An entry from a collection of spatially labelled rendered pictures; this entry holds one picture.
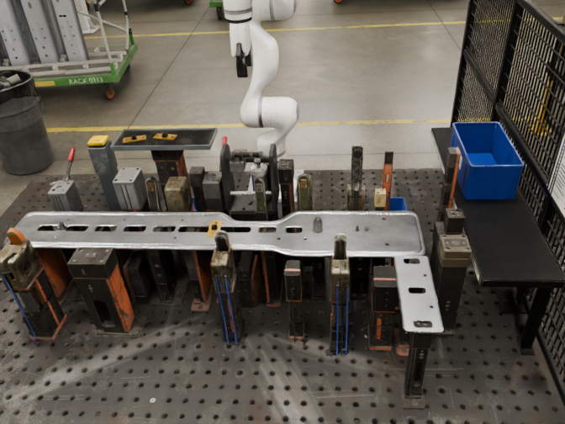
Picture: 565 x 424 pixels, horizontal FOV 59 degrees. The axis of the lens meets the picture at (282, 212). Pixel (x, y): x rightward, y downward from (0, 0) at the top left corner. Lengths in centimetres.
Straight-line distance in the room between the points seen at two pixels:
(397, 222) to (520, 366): 56
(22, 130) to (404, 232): 330
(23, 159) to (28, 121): 31
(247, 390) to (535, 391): 84
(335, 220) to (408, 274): 32
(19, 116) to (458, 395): 358
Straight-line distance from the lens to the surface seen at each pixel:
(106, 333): 185
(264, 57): 197
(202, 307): 184
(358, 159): 166
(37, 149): 443
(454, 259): 152
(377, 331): 162
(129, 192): 183
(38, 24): 590
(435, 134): 214
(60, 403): 174
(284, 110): 196
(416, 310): 140
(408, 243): 159
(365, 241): 159
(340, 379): 161
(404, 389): 159
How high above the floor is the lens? 201
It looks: 36 degrees down
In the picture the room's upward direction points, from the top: 4 degrees counter-clockwise
